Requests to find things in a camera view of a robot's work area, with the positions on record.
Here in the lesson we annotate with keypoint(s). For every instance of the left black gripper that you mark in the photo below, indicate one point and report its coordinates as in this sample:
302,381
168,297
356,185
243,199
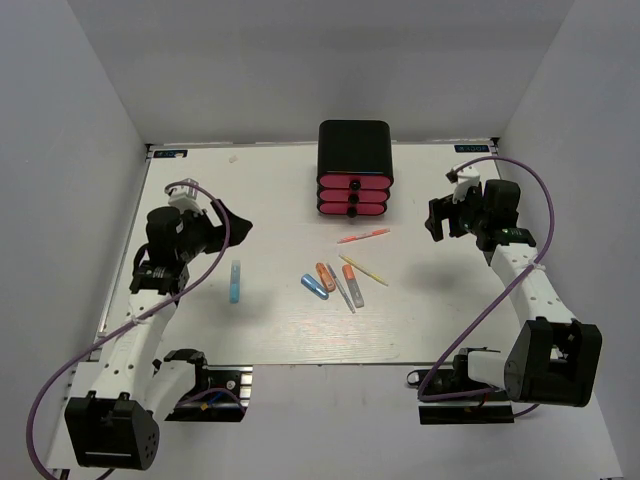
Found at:
218,234

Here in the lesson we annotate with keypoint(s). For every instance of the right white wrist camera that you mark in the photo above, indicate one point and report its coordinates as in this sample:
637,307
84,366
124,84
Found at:
463,179

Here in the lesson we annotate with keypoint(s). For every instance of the pink drawer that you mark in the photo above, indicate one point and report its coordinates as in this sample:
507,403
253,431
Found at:
351,210
355,181
353,196

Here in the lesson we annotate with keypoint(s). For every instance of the blue translucent correction tape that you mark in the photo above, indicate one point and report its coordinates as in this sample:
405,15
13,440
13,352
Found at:
309,282

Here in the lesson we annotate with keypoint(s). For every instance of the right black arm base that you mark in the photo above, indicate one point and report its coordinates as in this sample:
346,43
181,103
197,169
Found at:
466,391

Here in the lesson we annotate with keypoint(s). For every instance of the clear blue ballpoint pen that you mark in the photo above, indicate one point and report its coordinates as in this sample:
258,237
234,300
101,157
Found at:
341,288

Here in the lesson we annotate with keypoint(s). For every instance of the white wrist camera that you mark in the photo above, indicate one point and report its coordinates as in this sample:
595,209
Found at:
463,179
184,197

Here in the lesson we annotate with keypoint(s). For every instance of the black drawer cabinet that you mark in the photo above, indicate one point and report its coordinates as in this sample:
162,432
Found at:
354,147

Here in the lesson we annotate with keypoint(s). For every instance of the orange translucent correction tape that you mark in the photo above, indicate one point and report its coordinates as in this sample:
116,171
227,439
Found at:
325,277

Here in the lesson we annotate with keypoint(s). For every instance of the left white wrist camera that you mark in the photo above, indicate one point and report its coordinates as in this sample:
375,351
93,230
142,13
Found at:
184,197

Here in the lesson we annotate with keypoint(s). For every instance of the yellow thin highlighter pen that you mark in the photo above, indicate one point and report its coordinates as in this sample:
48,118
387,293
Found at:
363,269

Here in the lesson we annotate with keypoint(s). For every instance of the orange double-ended marker pen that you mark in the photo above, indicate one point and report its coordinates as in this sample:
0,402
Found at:
362,236

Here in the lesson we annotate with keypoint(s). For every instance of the light blue highlighter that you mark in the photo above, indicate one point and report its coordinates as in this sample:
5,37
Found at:
235,277

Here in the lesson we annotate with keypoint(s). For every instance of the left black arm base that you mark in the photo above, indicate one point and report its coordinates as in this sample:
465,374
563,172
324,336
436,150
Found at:
217,394

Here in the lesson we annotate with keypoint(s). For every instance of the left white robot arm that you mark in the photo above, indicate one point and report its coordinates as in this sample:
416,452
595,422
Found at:
116,425

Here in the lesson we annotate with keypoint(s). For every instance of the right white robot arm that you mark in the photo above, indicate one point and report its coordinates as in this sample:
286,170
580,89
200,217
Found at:
554,358

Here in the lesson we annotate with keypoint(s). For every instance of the orange cap highlighter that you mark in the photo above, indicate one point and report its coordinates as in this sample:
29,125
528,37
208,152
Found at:
353,286

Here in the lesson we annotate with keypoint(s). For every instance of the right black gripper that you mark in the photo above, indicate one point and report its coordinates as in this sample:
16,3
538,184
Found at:
441,209

